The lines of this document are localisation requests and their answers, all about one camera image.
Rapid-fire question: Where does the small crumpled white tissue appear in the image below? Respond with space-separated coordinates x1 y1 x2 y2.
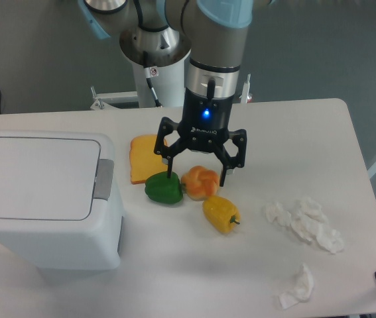
279 263 314 310

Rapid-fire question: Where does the large crumpled white tissue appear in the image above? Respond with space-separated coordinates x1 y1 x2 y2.
262 197 345 254

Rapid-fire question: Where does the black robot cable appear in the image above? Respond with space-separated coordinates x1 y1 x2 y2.
143 51 164 109

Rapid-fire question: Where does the white trash can lid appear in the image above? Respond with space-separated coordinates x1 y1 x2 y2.
0 136 101 221

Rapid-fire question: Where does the white plastic trash can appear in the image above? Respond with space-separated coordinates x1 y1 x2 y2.
0 131 125 270

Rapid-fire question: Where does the green toy bell pepper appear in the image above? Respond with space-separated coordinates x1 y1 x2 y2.
145 172 183 205

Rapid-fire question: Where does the orange knotted toy bun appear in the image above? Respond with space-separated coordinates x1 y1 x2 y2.
180 166 219 201

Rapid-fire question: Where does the yellow toy bell pepper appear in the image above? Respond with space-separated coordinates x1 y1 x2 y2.
202 195 241 234

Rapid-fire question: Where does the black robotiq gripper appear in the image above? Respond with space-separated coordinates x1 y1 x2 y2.
154 89 247 187

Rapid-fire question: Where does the toy toast slice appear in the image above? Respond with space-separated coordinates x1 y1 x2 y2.
129 134 167 184

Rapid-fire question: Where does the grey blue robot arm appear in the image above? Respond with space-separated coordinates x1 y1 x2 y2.
80 1 265 174

